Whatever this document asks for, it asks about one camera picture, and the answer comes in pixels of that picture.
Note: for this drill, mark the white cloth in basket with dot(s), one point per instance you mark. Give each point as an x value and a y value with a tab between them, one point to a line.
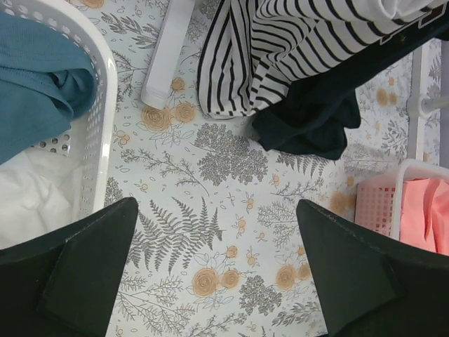
40	193

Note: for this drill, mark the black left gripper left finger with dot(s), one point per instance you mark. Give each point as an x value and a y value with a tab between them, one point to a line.
65	283

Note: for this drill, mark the striped black white top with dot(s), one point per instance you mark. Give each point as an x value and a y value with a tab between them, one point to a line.
255	50

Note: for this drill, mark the white perforated laundry basket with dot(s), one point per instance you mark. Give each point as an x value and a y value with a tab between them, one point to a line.
89	137

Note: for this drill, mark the blue tank top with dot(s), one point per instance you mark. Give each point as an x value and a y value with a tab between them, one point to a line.
46	83

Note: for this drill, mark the pink cloth in basket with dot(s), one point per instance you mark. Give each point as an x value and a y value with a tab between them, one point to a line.
424	214

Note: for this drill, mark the dark navy top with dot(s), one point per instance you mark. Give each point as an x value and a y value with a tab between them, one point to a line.
316	112

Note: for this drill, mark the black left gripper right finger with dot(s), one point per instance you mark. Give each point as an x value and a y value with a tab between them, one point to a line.
369	284

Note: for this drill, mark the floral table mat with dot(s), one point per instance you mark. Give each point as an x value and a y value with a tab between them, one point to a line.
217	250

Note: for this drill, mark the white mesh basket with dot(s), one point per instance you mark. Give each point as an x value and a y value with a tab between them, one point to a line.
379	199

